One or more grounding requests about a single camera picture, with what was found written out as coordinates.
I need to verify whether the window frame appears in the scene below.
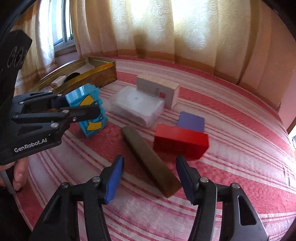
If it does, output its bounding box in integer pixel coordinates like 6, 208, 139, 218
52, 0, 76, 57

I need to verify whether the red toy block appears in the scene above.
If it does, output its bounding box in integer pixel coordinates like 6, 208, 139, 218
153, 124, 209, 161

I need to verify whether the teal toy brick block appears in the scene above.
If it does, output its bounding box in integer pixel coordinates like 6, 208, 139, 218
65, 83, 108, 137

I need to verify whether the clear plastic box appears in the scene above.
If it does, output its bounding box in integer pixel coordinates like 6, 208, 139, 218
109, 86, 165, 128

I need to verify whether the person's left hand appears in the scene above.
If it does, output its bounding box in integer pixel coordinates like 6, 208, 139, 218
1, 157, 29, 191

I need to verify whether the left side curtain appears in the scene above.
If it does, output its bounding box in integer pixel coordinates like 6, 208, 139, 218
13, 1, 57, 95

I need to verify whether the dark brown wooden bar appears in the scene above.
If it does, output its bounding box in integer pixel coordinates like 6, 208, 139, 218
121, 126, 181, 198

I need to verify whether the white power adapter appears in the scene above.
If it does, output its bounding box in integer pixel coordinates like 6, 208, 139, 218
50, 75, 67, 89

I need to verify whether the pink striped bedspread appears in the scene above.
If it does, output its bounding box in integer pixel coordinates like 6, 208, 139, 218
14, 56, 296, 241

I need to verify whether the gold metal tin tray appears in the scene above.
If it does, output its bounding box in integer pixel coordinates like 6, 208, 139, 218
28, 57, 117, 95

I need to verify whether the purple cube block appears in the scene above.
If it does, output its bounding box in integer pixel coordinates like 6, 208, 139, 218
177, 111, 205, 133

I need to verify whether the grey patterned hair clip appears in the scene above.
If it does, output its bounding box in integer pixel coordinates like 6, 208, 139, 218
63, 72, 80, 83

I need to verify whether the white cardboard box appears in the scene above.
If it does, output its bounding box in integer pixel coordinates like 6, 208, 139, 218
136, 74, 180, 109

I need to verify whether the cream patterned curtain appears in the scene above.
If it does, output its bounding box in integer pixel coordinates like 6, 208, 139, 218
70, 1, 295, 108

